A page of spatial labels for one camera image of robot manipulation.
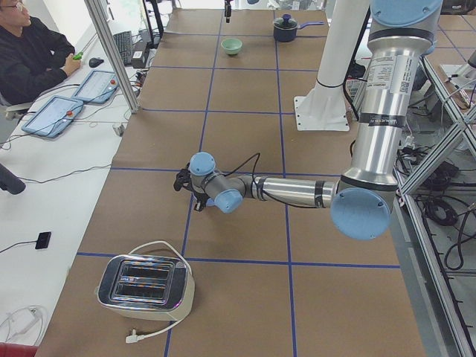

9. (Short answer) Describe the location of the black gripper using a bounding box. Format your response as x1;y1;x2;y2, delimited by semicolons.
193;193;207;211

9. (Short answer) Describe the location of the green bowl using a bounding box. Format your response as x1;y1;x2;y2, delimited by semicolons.
221;38;243;56

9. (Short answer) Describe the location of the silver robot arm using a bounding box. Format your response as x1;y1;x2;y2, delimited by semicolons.
186;1;442;240

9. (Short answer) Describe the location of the silver toaster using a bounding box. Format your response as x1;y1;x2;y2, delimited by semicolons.
97;254;195;321

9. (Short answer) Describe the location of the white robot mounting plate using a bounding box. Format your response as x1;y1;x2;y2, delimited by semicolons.
294;95;350;132

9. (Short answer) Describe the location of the far blue teach pendant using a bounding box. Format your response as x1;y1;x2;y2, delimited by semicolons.
71;70;118;104

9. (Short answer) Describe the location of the blue teach pendant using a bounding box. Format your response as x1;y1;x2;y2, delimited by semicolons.
22;95;84;138
71;70;118;104

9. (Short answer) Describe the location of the near blue teach pendant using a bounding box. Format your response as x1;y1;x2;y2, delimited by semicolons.
22;95;84;138

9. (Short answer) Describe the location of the black computer mouse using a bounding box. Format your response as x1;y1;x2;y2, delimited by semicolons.
89;57;104;68

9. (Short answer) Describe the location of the black keyboard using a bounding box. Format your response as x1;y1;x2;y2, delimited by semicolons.
112;30;132;65

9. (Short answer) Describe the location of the blue saucepan with lid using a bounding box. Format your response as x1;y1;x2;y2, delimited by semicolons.
273;13;326;42

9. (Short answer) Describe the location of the seated person in black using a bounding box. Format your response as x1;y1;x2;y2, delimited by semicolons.
1;1;82;105

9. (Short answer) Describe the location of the white central column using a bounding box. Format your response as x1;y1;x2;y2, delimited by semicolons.
316;0;370;89

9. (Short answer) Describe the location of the white toaster power cable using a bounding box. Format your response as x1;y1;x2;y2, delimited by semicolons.
125;240;184;344

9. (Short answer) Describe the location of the aluminium frame post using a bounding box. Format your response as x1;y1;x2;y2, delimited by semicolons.
84;0;139;114

